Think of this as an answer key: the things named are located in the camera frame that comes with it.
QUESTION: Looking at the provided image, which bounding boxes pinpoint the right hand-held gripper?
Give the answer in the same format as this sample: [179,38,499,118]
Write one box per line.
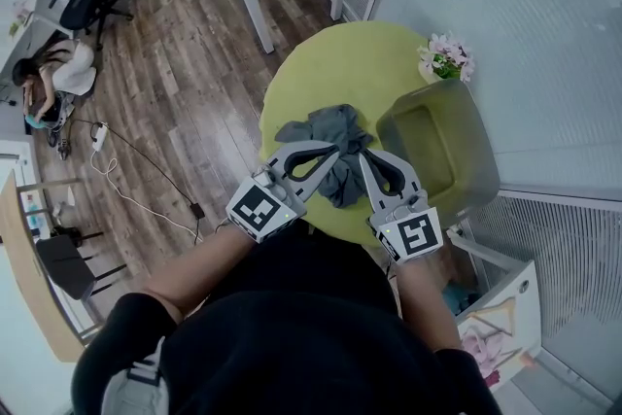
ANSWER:
[358,149,445,264]

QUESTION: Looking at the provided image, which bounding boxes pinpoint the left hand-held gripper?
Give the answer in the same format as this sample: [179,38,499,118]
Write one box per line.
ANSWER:
[225,139,342,244]

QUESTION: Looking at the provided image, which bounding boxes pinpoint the grey laundry garment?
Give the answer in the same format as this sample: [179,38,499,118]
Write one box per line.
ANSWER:
[273,103,376,210]

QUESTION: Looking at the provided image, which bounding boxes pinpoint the olive translucent laundry basket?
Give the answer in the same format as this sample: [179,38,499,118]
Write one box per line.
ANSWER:
[375,78,501,229]

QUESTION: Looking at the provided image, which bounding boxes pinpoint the person's left forearm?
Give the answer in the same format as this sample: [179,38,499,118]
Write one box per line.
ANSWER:
[142,222,255,325]

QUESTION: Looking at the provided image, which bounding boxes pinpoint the person's right forearm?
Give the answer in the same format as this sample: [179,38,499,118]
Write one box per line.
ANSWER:
[394,251,464,352]

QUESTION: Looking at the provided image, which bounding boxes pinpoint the round green table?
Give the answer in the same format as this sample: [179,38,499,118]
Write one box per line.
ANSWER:
[258,19,441,250]

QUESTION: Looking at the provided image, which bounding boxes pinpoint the teal cloth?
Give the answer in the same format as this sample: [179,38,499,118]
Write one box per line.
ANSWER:
[440,280,481,316]

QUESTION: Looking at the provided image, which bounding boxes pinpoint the pink flowers in pot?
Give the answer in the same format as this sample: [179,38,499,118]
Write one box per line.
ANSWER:
[416,30,477,86]

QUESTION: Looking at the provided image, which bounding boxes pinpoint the person's black shirt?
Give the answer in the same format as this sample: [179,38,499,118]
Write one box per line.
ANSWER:
[70,218,504,415]

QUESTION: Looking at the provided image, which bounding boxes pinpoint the wooden clothes hanger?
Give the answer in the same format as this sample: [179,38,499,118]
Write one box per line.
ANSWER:
[465,294,519,337]

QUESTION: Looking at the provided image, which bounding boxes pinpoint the white drawer cabinet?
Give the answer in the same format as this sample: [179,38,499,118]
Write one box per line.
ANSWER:
[445,226,544,394]

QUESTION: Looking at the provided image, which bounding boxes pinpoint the pink cloth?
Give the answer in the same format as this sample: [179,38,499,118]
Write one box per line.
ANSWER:
[459,324,509,378]

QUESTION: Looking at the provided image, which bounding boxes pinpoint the white power strip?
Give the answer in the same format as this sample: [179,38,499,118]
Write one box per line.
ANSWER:
[90,121,110,154]

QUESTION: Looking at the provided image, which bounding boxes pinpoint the pair of shoes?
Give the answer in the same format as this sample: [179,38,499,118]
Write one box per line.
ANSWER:
[45,128,75,162]

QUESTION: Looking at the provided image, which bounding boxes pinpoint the black stool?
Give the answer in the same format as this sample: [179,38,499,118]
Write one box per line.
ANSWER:
[35,229,128,303]

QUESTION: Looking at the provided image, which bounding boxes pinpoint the white grey pouch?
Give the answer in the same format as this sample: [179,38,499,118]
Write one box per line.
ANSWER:
[99,337,170,415]

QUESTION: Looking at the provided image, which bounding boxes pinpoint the small potted plant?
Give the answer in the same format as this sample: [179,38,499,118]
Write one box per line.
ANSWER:
[7,0,34,39]

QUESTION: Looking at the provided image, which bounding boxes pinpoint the black cable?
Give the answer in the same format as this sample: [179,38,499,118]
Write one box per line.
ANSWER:
[71,118,196,206]

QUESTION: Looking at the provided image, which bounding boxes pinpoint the white cable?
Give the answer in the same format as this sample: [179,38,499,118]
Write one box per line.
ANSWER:
[90,150,204,245]

